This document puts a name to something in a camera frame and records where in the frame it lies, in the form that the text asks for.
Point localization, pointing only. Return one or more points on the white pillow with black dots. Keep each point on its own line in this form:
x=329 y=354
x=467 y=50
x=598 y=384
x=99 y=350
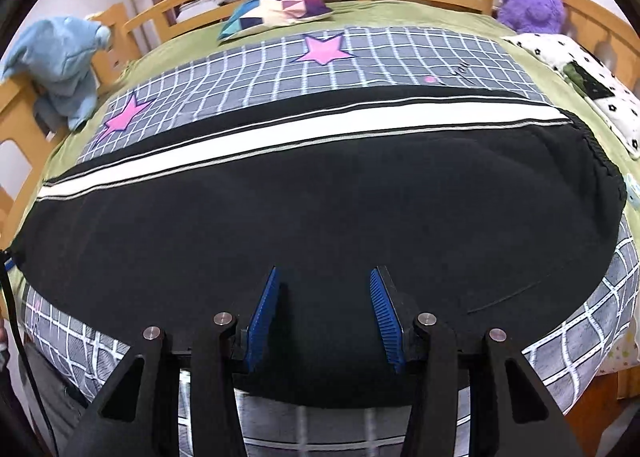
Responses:
x=595 y=82

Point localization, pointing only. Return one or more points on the wooden bed frame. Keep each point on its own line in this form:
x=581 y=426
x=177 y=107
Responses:
x=125 y=24

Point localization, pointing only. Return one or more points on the grey checked blanket with stars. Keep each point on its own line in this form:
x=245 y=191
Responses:
x=320 y=62

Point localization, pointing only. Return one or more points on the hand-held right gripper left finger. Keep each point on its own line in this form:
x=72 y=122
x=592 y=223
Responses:
x=264 y=309

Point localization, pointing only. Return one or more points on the geometric patterned pillow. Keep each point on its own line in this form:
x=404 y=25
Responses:
x=275 y=12

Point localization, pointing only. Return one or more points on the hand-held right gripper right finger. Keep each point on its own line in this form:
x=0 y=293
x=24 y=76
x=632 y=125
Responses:
x=386 y=312

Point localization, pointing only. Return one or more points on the black pants with white stripe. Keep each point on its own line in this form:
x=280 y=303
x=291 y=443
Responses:
x=320 y=217

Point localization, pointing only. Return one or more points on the light blue plush toy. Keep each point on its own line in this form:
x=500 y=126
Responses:
x=60 y=67

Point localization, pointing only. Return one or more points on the purple plush toy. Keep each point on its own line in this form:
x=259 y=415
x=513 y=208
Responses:
x=532 y=2

